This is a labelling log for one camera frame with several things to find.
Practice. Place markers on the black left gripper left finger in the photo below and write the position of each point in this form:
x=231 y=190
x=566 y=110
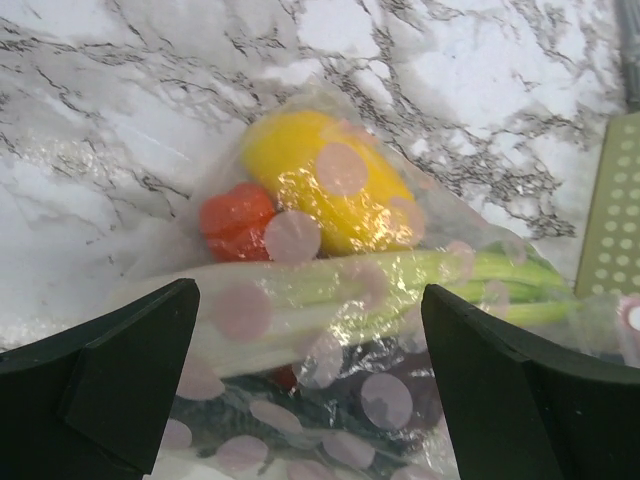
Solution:
x=92 y=402

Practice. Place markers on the small red fake pepper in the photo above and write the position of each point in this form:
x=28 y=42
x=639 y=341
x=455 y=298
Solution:
x=233 y=224

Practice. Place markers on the clear zip top bag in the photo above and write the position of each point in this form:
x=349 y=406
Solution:
x=311 y=242

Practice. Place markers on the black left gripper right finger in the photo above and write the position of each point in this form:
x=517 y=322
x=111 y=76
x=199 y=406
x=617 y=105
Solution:
x=518 y=406

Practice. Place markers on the green fake vegetable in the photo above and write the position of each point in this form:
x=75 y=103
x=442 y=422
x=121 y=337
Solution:
x=256 y=316

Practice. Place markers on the dark purple fake food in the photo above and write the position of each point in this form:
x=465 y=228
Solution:
x=386 y=394

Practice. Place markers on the yellow fake pepper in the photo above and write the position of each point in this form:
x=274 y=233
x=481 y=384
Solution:
x=332 y=170

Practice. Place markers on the green perforated plastic basket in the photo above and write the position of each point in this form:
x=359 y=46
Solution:
x=609 y=260

